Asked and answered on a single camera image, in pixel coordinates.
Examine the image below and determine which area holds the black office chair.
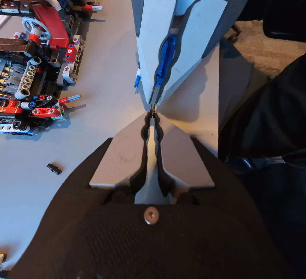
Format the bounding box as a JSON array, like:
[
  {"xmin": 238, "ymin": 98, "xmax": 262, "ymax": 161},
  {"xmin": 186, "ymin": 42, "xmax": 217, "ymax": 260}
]
[{"xmin": 225, "ymin": 17, "xmax": 306, "ymax": 44}]

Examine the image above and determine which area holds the person's grey trouser leg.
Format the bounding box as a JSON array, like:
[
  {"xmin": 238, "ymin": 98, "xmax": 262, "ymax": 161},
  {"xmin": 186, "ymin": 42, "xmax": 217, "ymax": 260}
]
[{"xmin": 218, "ymin": 42, "xmax": 272, "ymax": 157}]

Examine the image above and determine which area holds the blue brick panel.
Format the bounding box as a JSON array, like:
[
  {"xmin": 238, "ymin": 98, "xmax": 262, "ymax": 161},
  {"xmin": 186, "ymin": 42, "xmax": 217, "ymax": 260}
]
[{"xmin": 156, "ymin": 34, "xmax": 178, "ymax": 86}]

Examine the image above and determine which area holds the black brick race car model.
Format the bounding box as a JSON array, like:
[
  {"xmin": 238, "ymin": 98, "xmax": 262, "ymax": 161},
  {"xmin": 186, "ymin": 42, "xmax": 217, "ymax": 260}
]
[{"xmin": 0, "ymin": 0, "xmax": 103, "ymax": 136}]

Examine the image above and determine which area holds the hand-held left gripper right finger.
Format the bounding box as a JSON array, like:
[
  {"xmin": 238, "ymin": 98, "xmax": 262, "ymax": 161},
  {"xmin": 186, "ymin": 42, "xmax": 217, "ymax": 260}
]
[{"xmin": 154, "ymin": 113, "xmax": 215, "ymax": 197}]

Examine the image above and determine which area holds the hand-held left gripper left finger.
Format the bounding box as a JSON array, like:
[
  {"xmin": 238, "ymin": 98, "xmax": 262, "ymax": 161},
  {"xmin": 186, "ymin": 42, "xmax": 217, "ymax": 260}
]
[{"xmin": 89, "ymin": 112, "xmax": 151, "ymax": 190}]

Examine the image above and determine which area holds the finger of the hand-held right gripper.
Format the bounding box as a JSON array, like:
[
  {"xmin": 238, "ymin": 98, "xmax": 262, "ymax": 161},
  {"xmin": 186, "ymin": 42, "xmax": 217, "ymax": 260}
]
[
  {"xmin": 136, "ymin": 0, "xmax": 176, "ymax": 104},
  {"xmin": 156, "ymin": 0, "xmax": 228, "ymax": 106}
]

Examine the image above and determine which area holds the grey desk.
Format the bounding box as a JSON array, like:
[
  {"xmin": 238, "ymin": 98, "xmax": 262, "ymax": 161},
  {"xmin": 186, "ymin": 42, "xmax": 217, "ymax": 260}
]
[{"xmin": 0, "ymin": 0, "xmax": 220, "ymax": 272}]

